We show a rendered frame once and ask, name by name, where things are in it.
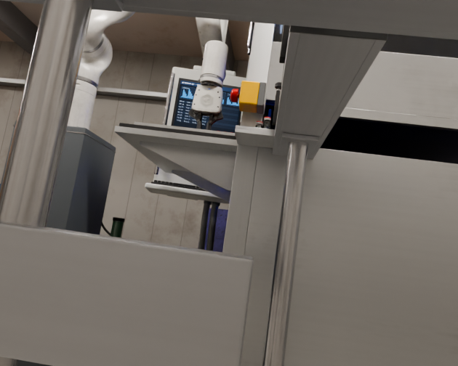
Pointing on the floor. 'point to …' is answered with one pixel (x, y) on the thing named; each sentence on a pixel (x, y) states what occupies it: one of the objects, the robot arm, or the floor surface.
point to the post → (232, 238)
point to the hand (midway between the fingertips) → (203, 128)
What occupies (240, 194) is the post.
